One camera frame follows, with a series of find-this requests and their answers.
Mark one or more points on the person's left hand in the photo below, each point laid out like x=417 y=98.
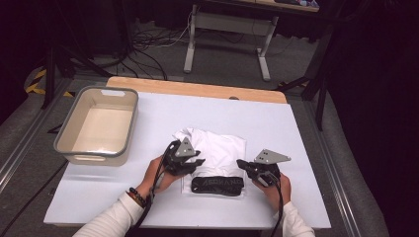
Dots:
x=154 y=177

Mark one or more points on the person's right hand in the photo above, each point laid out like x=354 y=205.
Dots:
x=280 y=194

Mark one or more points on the wooden table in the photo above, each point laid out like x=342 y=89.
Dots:
x=197 y=88

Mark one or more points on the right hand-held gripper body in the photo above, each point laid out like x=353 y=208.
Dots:
x=268 y=168

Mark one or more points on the black metal stand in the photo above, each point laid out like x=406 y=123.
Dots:
x=51 y=75
x=321 y=85

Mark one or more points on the beige basket with grey rim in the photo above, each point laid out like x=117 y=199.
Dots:
x=99 y=131

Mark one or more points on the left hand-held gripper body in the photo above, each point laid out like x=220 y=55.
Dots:
x=178 y=161

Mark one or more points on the aluminium floor rail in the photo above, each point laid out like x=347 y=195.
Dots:
x=23 y=148
x=332 y=171

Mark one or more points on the desk with white metal frame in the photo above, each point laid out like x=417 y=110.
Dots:
x=230 y=24

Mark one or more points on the white shorts with black waistband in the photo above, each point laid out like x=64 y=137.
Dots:
x=220 y=151

